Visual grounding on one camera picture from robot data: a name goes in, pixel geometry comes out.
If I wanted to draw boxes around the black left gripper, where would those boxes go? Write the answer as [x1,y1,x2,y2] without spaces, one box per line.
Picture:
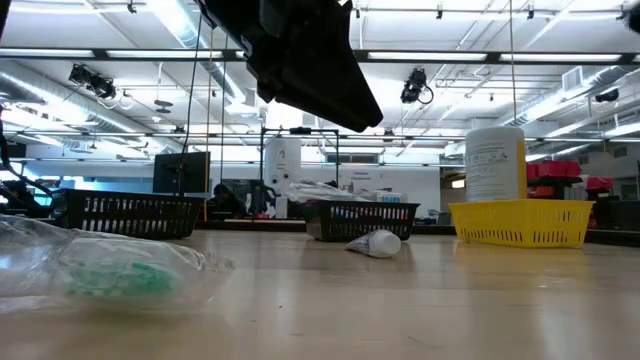
[194,0,384,134]

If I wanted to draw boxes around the white blue toothpaste tube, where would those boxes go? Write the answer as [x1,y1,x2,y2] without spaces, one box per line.
[344,228,403,260]

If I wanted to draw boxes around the white column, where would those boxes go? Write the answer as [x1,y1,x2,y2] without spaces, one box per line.
[264,137,303,219]

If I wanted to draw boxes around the black monitor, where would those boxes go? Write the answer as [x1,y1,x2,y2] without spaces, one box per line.
[152,151,212,195]

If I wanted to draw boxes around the black slotted plastic basket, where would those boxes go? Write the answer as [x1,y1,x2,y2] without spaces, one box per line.
[302,199,421,243]
[53,188,205,240]

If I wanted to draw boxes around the black overhead beam light strips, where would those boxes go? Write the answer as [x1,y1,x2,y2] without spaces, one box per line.
[0,47,640,65]

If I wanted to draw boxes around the white wipes canister yellow label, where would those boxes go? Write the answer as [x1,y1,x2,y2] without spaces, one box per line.
[464,125,529,202]

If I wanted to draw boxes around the clear wrapped green packet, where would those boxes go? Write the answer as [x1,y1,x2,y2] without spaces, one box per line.
[0,214,236,314]

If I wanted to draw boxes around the yellow slotted plastic basket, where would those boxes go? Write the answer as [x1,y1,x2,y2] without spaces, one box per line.
[448,198,595,249]

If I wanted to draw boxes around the red storage bin stack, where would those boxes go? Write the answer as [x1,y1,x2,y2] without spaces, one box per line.
[526,159,584,199]

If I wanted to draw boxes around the small red storage bin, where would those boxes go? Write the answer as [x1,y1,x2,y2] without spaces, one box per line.
[584,175,615,192]

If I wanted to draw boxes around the black metal frame stand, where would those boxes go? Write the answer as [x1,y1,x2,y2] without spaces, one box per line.
[258,127,341,216]

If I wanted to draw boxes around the black hanging cable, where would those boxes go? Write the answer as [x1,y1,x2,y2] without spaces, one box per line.
[177,14,204,196]

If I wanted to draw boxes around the black ceiling camera with cable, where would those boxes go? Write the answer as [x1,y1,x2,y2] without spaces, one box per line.
[399,68,435,106]

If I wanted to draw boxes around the black ceiling camera cluster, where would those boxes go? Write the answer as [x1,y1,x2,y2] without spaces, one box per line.
[68,63,117,100]

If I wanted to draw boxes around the thin hanging rope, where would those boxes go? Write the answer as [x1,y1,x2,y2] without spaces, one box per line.
[508,0,517,126]

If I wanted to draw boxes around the silver ceiling duct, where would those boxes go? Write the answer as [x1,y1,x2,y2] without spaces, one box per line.
[494,64,640,129]
[0,59,171,151]

